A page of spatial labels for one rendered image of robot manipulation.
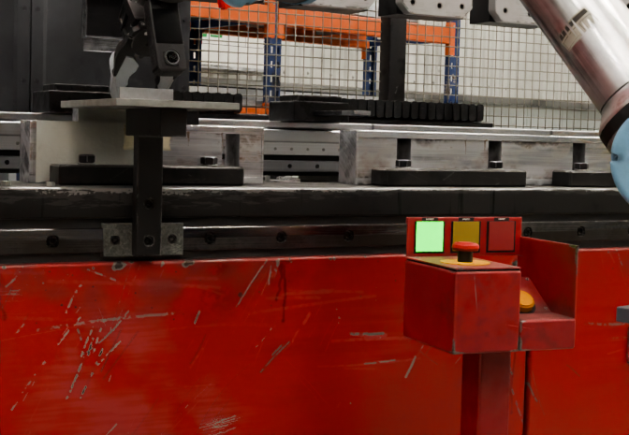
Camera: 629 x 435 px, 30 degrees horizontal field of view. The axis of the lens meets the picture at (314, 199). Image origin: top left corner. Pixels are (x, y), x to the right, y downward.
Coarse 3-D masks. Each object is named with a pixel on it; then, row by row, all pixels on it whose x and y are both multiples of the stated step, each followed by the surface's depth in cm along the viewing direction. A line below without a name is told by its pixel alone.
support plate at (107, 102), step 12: (84, 108) 178; (96, 108) 175; (108, 108) 173; (120, 108) 171; (132, 108) 169; (144, 108) 167; (180, 108) 161; (192, 108) 161; (204, 108) 162; (216, 108) 163; (228, 108) 164
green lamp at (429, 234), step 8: (424, 224) 176; (432, 224) 176; (440, 224) 177; (424, 232) 176; (432, 232) 176; (440, 232) 177; (424, 240) 176; (432, 240) 177; (440, 240) 177; (416, 248) 176; (424, 248) 176; (432, 248) 177; (440, 248) 177
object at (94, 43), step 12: (84, 0) 181; (96, 0) 181; (108, 0) 182; (120, 0) 183; (84, 12) 181; (96, 12) 182; (108, 12) 182; (84, 24) 181; (96, 24) 182; (108, 24) 182; (84, 36) 181; (96, 36) 182; (108, 36) 183; (120, 36) 184; (84, 48) 182; (96, 48) 183; (108, 48) 184
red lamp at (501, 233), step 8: (496, 224) 180; (504, 224) 181; (512, 224) 182; (496, 232) 181; (504, 232) 181; (512, 232) 182; (496, 240) 181; (504, 240) 181; (512, 240) 182; (488, 248) 180; (496, 248) 181; (504, 248) 181; (512, 248) 182
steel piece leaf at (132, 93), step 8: (120, 88) 174; (128, 88) 175; (136, 88) 175; (144, 88) 176; (152, 88) 176; (120, 96) 174; (128, 96) 175; (136, 96) 175; (144, 96) 176; (152, 96) 176; (160, 96) 177; (168, 96) 178
